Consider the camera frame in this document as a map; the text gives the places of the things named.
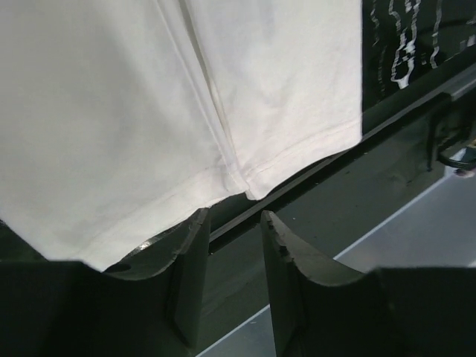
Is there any black marble table mat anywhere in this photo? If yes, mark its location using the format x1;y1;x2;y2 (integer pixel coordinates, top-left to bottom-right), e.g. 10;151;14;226
362;0;475;109

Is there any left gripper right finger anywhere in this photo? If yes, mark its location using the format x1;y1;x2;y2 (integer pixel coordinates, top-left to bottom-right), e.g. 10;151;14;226
260;210;475;356

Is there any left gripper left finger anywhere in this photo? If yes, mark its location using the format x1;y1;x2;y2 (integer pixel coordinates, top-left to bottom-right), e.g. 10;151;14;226
1;209;209;356

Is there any white printed t-shirt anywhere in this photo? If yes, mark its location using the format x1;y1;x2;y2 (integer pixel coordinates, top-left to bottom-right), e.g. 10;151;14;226
1;1;362;271

